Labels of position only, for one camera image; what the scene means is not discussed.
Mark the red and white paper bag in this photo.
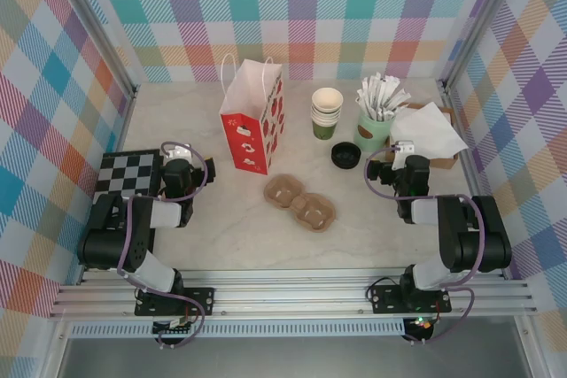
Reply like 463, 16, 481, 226
220, 52, 285, 177

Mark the brown cardboard cup carrier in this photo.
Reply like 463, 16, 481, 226
263, 173, 340, 233

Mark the white paper napkin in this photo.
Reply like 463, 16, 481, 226
389, 102, 470, 160

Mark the black and white checkerboard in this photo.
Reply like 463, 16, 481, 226
91, 150, 163, 202

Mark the mint green holder cup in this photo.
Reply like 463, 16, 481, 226
353, 111, 395, 152

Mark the white wrapped straw packet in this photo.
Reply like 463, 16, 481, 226
356, 93, 377, 114
384, 85, 407, 119
383, 75, 400, 113
387, 90, 412, 121
373, 71, 387, 109
361, 76, 378, 109

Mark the small circuit board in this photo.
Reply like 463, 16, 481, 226
152, 316, 196, 337
405, 315, 435, 333

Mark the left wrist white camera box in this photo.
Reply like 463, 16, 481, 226
167, 143, 194, 161

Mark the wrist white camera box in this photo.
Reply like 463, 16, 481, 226
167, 143, 194, 161
392, 141, 416, 171

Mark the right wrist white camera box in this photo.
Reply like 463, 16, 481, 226
392, 141, 416, 171

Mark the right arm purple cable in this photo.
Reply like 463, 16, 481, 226
363, 147, 493, 346

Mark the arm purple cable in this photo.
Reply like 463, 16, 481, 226
115, 141, 209, 351
363, 147, 493, 346

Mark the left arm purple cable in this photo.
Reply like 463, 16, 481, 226
115, 141, 209, 351

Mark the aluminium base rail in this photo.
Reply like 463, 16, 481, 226
48, 266, 540, 321

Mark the aluminium frame post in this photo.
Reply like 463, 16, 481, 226
438, 0, 532, 96
42, 0, 138, 100

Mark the white slotted cable duct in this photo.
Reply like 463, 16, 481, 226
68, 322, 407, 339

